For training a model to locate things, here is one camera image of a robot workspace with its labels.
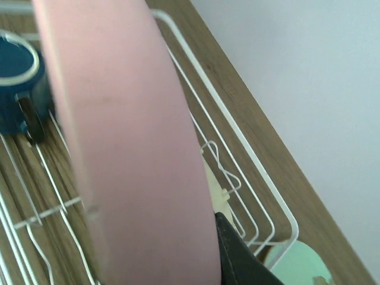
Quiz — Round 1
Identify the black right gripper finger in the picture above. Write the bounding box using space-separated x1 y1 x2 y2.
215 213 283 285

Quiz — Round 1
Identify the dark blue ceramic mug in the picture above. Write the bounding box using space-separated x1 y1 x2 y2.
1 30 53 144

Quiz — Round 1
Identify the white wire dish rack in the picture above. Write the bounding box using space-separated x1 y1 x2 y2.
0 8 299 285

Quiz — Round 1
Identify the yellow woven bamboo tray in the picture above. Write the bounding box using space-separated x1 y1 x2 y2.
203 158 238 231

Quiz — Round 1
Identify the pink plate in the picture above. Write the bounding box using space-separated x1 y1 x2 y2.
33 1 221 284

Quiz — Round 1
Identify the mint green flower plate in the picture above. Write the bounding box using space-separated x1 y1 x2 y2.
263 240 335 284

